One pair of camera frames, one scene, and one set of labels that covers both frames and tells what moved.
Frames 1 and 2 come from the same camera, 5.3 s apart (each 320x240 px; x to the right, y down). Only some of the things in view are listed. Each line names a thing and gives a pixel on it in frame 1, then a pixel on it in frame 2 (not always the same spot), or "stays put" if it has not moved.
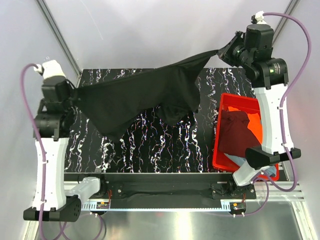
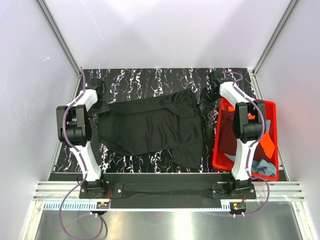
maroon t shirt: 235,137 stays put
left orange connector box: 102,205 stays put
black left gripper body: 70,88 → 100,101
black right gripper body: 231,54 → 209,98
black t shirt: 113,103 → 171,123
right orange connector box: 238,207 stays put
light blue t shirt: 270,170 stays put
